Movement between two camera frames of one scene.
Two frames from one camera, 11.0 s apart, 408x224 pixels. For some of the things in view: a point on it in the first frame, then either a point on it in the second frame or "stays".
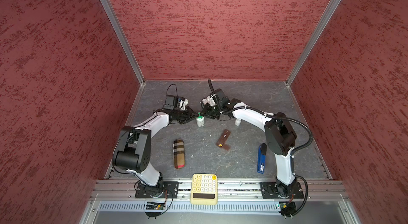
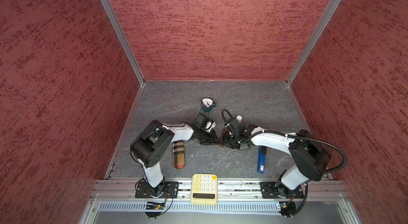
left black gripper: [189, 115] -> [212, 139]
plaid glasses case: [179, 153] stays
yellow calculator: [204, 190] stays
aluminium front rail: [317, 190] stays
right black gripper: [207, 113] -> [226, 141]
